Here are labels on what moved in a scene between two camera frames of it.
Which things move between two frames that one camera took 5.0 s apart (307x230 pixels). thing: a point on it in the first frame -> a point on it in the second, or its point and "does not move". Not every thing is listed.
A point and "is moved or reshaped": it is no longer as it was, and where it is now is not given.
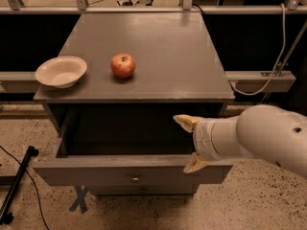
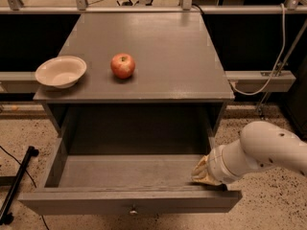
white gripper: x=202 y=139 -> x=216 y=166
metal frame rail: x=24 y=81 does not move
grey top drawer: x=88 y=170 is moved or reshaped
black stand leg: x=6 y=218 does not move
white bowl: x=62 y=71 does not move
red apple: x=123 y=65 does not move
